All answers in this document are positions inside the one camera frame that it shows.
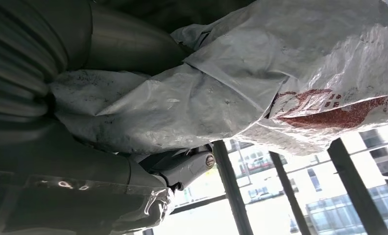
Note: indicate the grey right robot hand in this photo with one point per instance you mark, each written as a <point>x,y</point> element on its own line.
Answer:
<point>67,181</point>

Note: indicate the dark window frame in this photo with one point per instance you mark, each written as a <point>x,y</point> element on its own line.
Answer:
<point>230,181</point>

